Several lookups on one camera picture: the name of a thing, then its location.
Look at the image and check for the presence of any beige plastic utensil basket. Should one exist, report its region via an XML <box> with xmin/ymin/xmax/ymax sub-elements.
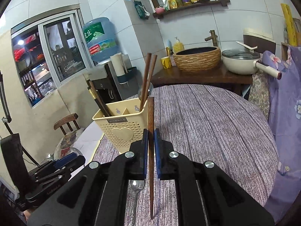
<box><xmin>92</xmin><ymin>97</ymin><xmax>151</xmax><ymax>154</ymax></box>

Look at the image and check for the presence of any woven brown wash basin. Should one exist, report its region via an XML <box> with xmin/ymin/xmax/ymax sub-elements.
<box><xmin>173</xmin><ymin>47</ymin><xmax>222</xmax><ymax>72</ymax></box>

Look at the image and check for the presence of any green hanging packet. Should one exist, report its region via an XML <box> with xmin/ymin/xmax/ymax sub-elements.
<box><xmin>134</xmin><ymin>0</ymin><xmax>150</xmax><ymax>20</ymax></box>

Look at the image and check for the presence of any sliding glass window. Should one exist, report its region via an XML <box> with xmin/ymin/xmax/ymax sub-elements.
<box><xmin>11</xmin><ymin>9</ymin><xmax>96</xmax><ymax>109</ymax></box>

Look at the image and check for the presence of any yellow soap bottle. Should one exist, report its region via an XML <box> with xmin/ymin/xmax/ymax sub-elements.
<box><xmin>173</xmin><ymin>37</ymin><xmax>185</xmax><ymax>53</ymax></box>

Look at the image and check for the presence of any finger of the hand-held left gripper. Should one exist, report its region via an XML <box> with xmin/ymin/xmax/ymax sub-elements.
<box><xmin>34</xmin><ymin>169</ymin><xmax>71</xmax><ymax>190</ymax></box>
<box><xmin>29</xmin><ymin>153</ymin><xmax>86</xmax><ymax>178</ymax></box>

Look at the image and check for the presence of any metal ladle brown handle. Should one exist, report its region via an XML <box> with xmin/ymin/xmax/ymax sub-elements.
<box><xmin>138</xmin><ymin>86</ymin><xmax>155</xmax><ymax>100</ymax></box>

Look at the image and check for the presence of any purple floral cloth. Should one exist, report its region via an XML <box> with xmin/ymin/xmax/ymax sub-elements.
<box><xmin>262</xmin><ymin>45</ymin><xmax>301</xmax><ymax>222</ymax></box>

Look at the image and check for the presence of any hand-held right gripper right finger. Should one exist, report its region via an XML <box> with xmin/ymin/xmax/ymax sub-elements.
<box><xmin>154</xmin><ymin>128</ymin><xmax>275</xmax><ymax>226</ymax></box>

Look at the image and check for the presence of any brass faucet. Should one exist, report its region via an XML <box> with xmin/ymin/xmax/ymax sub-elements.
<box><xmin>204</xmin><ymin>30</ymin><xmax>219</xmax><ymax>47</ymax></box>

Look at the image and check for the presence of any yellow cup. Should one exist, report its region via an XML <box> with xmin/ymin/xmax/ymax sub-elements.
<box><xmin>161</xmin><ymin>56</ymin><xmax>173</xmax><ymax>69</ymax></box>

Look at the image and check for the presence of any dark wooden counter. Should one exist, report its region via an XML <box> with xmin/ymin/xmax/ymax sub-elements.
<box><xmin>150</xmin><ymin>63</ymin><xmax>253</xmax><ymax>95</ymax></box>

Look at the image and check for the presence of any water dispenser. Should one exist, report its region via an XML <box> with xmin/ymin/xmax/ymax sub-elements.
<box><xmin>83</xmin><ymin>61</ymin><xmax>139</xmax><ymax>102</ymax></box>

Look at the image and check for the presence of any white brown rice cooker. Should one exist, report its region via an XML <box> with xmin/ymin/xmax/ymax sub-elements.
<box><xmin>243</xmin><ymin>28</ymin><xmax>277</xmax><ymax>55</ymax></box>

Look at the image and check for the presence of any brown wooden chopstick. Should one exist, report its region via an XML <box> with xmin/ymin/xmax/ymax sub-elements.
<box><xmin>147</xmin><ymin>96</ymin><xmax>155</xmax><ymax>219</ymax></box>

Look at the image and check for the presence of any wooden chair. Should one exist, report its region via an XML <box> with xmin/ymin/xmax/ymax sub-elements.
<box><xmin>54</xmin><ymin>113</ymin><xmax>79</xmax><ymax>136</ymax></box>

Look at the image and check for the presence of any yellow board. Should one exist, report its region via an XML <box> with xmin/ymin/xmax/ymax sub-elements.
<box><xmin>280</xmin><ymin>3</ymin><xmax>298</xmax><ymax>47</ymax></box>

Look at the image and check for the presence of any white pan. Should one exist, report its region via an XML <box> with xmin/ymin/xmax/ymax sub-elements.
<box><xmin>221</xmin><ymin>52</ymin><xmax>282</xmax><ymax>80</ymax></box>

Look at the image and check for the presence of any small metal spoon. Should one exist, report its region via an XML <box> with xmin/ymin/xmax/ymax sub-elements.
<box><xmin>128</xmin><ymin>179</ymin><xmax>144</xmax><ymax>226</ymax></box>

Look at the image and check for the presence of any beige paisley cloth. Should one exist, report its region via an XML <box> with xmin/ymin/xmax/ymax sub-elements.
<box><xmin>248</xmin><ymin>72</ymin><xmax>271</xmax><ymax>121</ymax></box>

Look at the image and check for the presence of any dark chopstick gold band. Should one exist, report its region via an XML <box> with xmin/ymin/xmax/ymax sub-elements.
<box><xmin>87</xmin><ymin>87</ymin><xmax>107</xmax><ymax>117</ymax></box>
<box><xmin>88</xmin><ymin>81</ymin><xmax>111</xmax><ymax>117</ymax></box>

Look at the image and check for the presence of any wooden framed mirror shelf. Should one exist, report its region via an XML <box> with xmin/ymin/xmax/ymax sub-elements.
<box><xmin>141</xmin><ymin>0</ymin><xmax>230</xmax><ymax>20</ymax></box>

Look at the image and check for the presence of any blue water jug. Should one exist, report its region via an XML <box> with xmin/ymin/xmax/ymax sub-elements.
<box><xmin>82</xmin><ymin>17</ymin><xmax>119</xmax><ymax>63</ymax></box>

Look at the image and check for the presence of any glass pan lid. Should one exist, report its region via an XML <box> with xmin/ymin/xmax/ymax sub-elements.
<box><xmin>222</xmin><ymin>41</ymin><xmax>261</xmax><ymax>60</ymax></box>

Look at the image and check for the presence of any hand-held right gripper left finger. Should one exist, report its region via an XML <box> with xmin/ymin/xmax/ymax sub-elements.
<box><xmin>27</xmin><ymin>128</ymin><xmax>149</xmax><ymax>226</ymax></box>

